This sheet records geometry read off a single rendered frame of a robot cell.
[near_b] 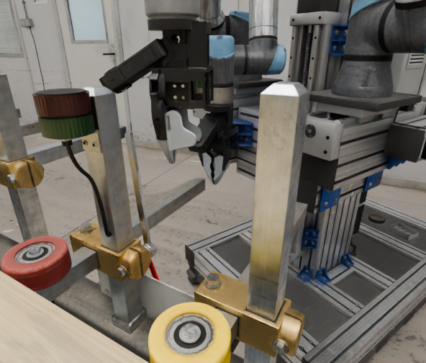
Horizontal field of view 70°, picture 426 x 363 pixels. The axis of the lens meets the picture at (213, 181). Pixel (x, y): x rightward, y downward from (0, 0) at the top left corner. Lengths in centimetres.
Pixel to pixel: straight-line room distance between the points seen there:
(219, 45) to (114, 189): 42
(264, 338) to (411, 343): 132
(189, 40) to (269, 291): 34
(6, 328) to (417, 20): 84
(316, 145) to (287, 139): 53
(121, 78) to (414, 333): 159
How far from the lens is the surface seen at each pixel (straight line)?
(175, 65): 47
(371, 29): 88
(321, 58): 109
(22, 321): 40
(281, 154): 28
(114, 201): 46
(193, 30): 46
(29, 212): 69
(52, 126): 39
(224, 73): 74
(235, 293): 42
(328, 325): 132
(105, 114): 42
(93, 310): 67
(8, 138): 64
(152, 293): 57
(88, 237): 55
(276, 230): 32
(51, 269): 46
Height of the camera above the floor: 116
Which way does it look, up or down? 24 degrees down
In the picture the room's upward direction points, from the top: straight up
